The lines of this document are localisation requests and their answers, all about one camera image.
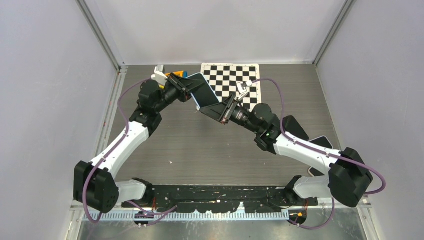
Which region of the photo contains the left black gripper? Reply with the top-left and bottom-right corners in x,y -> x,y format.
154,73 -> 204,114

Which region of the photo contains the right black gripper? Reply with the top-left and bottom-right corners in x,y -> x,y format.
200,94 -> 261,135

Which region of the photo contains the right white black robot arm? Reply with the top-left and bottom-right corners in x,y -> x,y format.
199,96 -> 373,208

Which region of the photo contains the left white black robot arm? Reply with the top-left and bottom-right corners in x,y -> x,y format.
73,73 -> 210,214

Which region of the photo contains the black phone case far right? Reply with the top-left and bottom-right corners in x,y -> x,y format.
282,115 -> 310,141

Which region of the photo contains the phone with white edge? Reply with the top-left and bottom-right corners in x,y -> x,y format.
309,135 -> 334,149

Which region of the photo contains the phone with pink edge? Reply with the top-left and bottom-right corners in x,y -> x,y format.
308,167 -> 325,177

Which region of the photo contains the orange triangle toy block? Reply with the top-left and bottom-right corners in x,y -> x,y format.
165,70 -> 188,78

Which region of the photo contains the black white checkerboard mat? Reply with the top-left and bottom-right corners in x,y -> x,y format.
201,63 -> 262,111

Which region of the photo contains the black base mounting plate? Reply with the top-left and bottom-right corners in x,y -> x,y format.
134,184 -> 318,214

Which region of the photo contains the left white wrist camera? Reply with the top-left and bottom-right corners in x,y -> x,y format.
150,64 -> 168,87

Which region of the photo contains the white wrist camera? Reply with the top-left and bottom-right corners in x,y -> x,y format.
236,80 -> 253,102
150,64 -> 168,87

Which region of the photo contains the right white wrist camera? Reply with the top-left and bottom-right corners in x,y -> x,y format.
236,80 -> 253,102

